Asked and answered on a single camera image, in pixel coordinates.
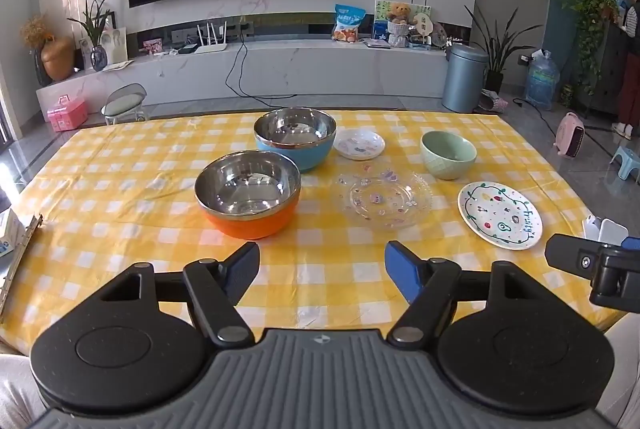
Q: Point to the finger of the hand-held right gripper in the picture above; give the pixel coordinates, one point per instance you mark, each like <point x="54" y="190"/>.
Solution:
<point x="570" y="254"/>

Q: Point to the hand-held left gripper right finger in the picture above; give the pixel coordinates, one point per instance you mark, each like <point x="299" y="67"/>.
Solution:
<point x="402" y="271"/>

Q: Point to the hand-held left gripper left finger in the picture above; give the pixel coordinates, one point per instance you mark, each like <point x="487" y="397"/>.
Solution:
<point x="242" y="269"/>

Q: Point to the orange steel bowl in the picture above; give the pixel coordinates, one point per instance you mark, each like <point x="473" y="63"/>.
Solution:
<point x="250" y="224"/>

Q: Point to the white fruit-pattern plate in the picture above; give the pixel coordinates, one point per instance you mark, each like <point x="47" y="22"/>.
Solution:
<point x="500" y="216"/>

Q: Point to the green ceramic bowl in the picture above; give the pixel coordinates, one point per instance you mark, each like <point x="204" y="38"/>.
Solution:
<point x="447" y="161"/>

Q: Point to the blue steel bowl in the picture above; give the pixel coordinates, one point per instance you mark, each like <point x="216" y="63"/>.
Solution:
<point x="315" y="154"/>

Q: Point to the clear glass printed plate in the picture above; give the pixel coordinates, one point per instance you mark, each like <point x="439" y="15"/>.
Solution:
<point x="382" y="199"/>

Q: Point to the blue plastic stool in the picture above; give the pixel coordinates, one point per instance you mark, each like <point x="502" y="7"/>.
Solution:
<point x="627" y="159"/>

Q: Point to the pink space heater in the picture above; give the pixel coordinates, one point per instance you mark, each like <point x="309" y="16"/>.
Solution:
<point x="570" y="135"/>

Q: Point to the small white printed plate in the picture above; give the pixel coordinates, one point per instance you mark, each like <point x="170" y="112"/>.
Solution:
<point x="359" y="144"/>

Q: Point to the yellow checked tablecloth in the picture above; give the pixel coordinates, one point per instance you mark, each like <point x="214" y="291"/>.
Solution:
<point x="150" y="169"/>

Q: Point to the small green pot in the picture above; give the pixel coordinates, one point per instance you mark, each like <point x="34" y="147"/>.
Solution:
<point x="567" y="96"/>

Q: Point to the blue water jug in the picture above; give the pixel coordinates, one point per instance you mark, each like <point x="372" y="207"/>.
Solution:
<point x="541" y="81"/>

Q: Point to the dark cabinet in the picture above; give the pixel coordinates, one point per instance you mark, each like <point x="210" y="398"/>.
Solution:
<point x="607" y="69"/>

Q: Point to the silver blue trash can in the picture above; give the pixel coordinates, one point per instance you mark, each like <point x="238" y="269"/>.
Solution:
<point x="462" y="79"/>

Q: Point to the white marble media console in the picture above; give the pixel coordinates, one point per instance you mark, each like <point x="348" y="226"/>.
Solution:
<point x="300" y="69"/>

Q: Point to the long-leaf potted plant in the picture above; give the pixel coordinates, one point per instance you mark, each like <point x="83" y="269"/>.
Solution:
<point x="495" y="54"/>

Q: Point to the white router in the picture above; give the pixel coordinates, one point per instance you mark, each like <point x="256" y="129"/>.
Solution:
<point x="212" y="46"/>

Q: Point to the black set-top box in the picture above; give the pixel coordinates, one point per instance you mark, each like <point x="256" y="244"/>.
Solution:
<point x="188" y="48"/>

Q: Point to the pink plastic case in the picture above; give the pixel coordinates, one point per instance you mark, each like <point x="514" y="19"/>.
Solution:
<point x="66" y="114"/>

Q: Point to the white blue box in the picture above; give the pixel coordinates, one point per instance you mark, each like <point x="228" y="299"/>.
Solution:
<point x="9" y="234"/>

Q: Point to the teddy bear in basket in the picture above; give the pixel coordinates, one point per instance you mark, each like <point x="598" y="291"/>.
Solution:
<point x="398" y="34"/>

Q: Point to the round decorative disc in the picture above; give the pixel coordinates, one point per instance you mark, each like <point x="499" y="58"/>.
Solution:
<point x="438" y="35"/>

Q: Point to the pink card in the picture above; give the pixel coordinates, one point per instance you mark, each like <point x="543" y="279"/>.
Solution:
<point x="153" y="46"/>

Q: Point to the round hand fan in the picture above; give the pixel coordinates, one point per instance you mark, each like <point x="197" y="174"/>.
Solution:
<point x="422" y="26"/>

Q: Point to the leafy pothos plant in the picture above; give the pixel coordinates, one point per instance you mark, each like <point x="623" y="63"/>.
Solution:
<point x="590" y="9"/>

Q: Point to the blue snack bag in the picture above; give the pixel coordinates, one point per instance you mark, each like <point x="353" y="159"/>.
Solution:
<point x="349" y="24"/>

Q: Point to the green picture board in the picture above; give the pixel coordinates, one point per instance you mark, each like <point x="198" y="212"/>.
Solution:
<point x="382" y="16"/>

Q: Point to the green plant in blue vase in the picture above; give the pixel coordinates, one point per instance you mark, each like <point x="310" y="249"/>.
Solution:
<point x="98" y="56"/>

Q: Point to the brown teddy bear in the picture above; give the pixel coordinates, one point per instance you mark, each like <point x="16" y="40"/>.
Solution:
<point x="399" y="13"/>

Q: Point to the dried flowers in dark vase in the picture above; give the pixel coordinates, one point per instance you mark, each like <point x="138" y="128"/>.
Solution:
<point x="36" y="34"/>

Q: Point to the wall socket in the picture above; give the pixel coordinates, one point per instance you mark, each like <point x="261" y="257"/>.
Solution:
<point x="523" y="60"/>

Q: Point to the pale drawing picture frame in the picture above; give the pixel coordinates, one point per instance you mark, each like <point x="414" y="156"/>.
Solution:
<point x="116" y="45"/>

